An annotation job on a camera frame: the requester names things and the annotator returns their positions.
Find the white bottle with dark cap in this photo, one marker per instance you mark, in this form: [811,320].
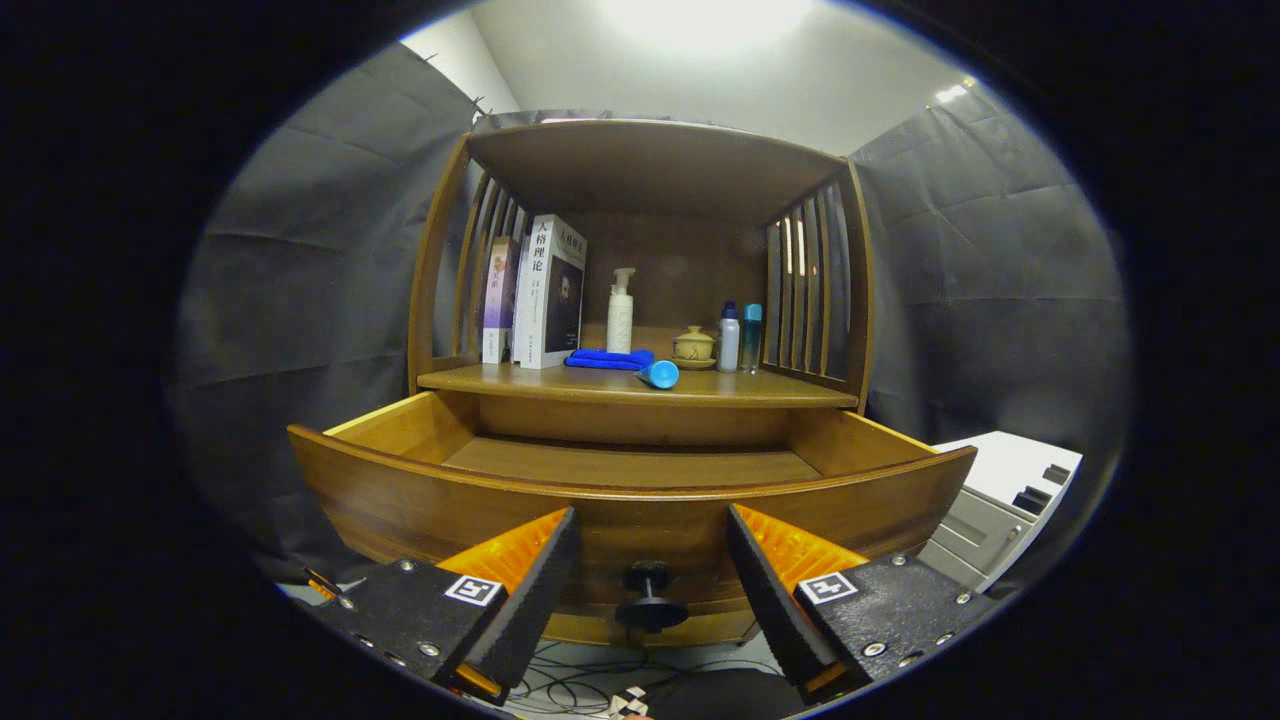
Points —
[729,345]

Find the white office cabinet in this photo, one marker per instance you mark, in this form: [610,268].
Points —
[1010,465]

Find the teal bottle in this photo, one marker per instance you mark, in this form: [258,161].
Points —
[752,340]

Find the wooden countertop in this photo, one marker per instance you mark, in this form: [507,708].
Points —
[560,383]

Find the purple book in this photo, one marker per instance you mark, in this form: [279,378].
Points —
[500,300]

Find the wooden cabinet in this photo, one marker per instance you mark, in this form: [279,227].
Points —
[650,160]

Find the black and white checkered item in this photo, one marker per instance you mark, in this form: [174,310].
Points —
[628,703]

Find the white pump bottle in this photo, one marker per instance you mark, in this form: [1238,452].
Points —
[620,325]

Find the beige saucer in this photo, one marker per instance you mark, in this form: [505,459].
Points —
[694,364]

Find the black backdrop cloth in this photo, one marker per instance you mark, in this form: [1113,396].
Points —
[300,300]

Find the wooden drawer with black knob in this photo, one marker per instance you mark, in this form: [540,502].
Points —
[420,500]

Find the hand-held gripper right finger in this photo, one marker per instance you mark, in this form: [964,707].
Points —
[775,600]

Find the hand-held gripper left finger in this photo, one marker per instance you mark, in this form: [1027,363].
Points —
[525,600]

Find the orange and black tool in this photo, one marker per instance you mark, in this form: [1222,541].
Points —
[322,586]

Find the white and blue tube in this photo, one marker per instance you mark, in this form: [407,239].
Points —
[660,375]

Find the white book with portrait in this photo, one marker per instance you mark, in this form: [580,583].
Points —
[535,300]

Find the folded blue cloth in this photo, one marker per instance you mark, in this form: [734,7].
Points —
[605,359]

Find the beige lidded tea cup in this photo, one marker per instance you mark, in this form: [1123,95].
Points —
[694,345]

